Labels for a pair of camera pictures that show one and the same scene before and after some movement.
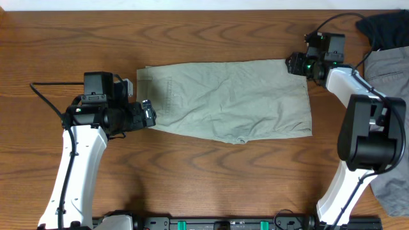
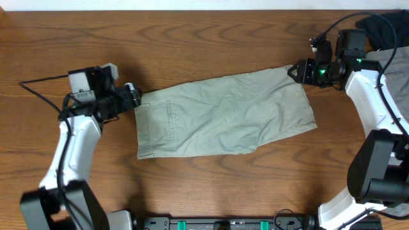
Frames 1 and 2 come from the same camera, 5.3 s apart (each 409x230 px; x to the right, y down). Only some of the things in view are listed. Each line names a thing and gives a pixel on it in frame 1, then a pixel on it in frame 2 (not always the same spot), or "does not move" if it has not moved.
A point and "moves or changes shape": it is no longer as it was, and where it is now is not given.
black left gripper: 138,119 to 129,92
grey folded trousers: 386,71 does not move
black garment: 386,31 does not move
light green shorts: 235,101 moves or changes shape
